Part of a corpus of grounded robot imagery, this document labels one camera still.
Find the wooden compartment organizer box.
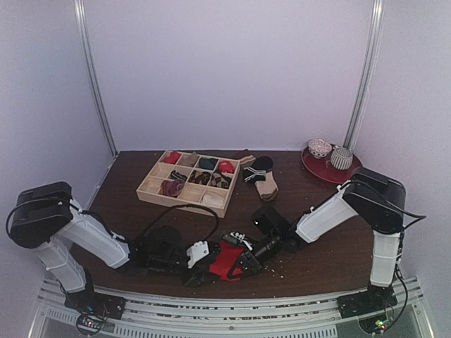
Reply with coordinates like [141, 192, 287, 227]
[136, 151, 240, 218]

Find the brown beige argyle sock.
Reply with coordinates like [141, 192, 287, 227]
[210, 171, 232, 189]

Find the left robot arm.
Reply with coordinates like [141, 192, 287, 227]
[6, 181, 219, 313]

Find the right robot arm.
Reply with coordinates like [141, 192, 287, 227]
[222, 167, 407, 311]

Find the rolled purple orange sock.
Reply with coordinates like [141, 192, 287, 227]
[159, 180, 185, 198]

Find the beige green-toed sock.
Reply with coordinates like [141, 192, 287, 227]
[254, 171, 279, 201]

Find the rolled black striped sock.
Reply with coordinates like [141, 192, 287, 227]
[169, 170, 187, 182]

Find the black white-striped sock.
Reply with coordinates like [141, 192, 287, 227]
[242, 156, 273, 184]

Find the rolled dark patterned sock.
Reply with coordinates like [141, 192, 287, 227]
[188, 170, 211, 185]

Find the rolled red white sock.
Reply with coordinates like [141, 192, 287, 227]
[218, 161, 235, 174]

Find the maroon striped sock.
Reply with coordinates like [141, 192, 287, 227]
[233, 149, 256, 168]

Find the rolled beige sock in box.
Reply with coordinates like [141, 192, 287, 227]
[178, 152, 199, 168]

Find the rolled red sock in box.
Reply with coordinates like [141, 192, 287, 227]
[163, 151, 181, 165]

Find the rolled teal sock in box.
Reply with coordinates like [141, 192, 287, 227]
[198, 158, 218, 170]

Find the red round tray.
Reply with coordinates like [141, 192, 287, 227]
[301, 147, 362, 184]

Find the patterned ceramic bowl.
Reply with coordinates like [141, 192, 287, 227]
[308, 139, 333, 158]

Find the striped ceramic mug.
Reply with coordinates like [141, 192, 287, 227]
[330, 146, 354, 170]

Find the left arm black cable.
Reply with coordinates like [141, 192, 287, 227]
[135, 203, 220, 251]

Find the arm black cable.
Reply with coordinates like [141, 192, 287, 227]
[135, 203, 220, 251]
[394, 207, 428, 233]

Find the aluminium front rail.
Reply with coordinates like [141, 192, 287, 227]
[25, 277, 439, 337]

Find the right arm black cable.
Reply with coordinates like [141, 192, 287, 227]
[394, 207, 428, 233]

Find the right aluminium frame post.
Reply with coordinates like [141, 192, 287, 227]
[343, 0, 385, 151]

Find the aluminium frame post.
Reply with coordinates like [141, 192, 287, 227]
[73, 0, 118, 158]
[343, 0, 385, 151]

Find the left aluminium frame post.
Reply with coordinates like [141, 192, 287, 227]
[73, 0, 118, 158]

